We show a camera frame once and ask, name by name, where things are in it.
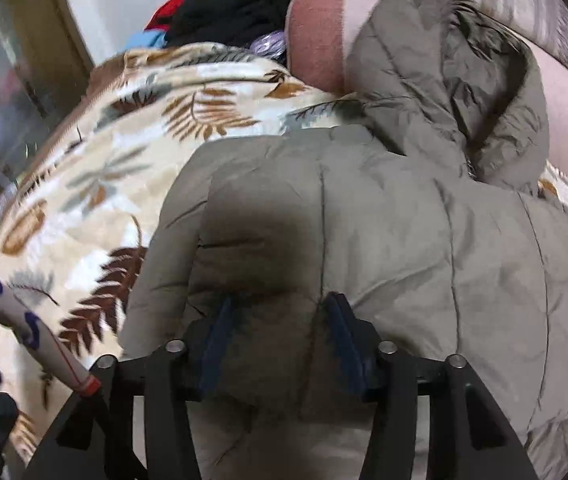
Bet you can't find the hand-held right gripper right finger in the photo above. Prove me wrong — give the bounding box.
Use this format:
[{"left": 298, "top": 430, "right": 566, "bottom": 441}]
[{"left": 324, "top": 292, "right": 539, "bottom": 480}]

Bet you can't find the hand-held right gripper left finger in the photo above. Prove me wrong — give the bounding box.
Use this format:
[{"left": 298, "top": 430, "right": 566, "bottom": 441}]
[{"left": 24, "top": 296, "right": 237, "bottom": 480}]

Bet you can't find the olive quilted blanket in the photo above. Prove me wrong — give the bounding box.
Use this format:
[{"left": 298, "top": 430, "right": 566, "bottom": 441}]
[{"left": 118, "top": 0, "right": 568, "bottom": 480}]

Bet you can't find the leaf print fleece blanket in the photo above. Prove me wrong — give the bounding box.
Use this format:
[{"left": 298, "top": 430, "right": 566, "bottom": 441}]
[{"left": 0, "top": 42, "right": 568, "bottom": 468}]

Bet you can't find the purple patterned cloth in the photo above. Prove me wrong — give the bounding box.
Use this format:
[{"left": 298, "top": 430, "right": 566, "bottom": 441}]
[{"left": 250, "top": 30, "right": 287, "bottom": 63}]

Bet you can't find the pink bolster cushion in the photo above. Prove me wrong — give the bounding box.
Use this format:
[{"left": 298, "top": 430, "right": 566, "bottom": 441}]
[{"left": 286, "top": 0, "right": 568, "bottom": 192}]

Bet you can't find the light blue cloth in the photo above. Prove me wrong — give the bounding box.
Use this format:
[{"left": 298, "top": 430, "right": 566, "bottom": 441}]
[{"left": 126, "top": 30, "right": 167, "bottom": 52}]

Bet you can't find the patterned glass door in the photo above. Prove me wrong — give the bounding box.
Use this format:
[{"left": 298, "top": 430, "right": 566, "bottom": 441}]
[{"left": 0, "top": 0, "right": 92, "bottom": 241}]

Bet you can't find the black garment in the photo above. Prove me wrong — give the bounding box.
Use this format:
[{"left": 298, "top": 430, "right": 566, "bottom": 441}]
[{"left": 164, "top": 0, "right": 315, "bottom": 50}]

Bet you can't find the red garment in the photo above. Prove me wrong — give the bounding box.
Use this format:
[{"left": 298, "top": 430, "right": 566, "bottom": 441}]
[{"left": 145, "top": 0, "right": 223, "bottom": 32}]

